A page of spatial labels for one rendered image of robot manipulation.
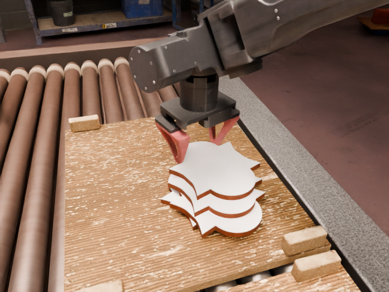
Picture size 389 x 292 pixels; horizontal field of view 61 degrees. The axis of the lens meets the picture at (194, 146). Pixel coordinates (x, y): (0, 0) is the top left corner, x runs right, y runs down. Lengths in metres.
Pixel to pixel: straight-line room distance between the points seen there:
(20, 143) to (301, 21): 0.60
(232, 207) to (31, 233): 0.30
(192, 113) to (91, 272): 0.25
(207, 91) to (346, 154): 1.96
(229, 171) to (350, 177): 1.71
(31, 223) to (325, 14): 0.48
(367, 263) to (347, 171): 1.72
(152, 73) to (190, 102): 0.10
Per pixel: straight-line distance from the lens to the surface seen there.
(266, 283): 0.45
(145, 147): 0.64
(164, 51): 0.38
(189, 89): 0.47
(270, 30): 0.34
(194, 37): 0.41
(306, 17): 0.32
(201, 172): 0.51
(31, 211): 0.59
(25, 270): 0.52
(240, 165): 0.53
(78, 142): 0.69
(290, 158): 0.67
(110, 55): 1.13
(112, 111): 0.81
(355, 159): 2.35
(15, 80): 1.06
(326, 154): 2.32
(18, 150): 0.74
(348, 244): 0.54
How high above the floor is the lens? 1.31
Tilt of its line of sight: 36 degrees down
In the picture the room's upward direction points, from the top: straight up
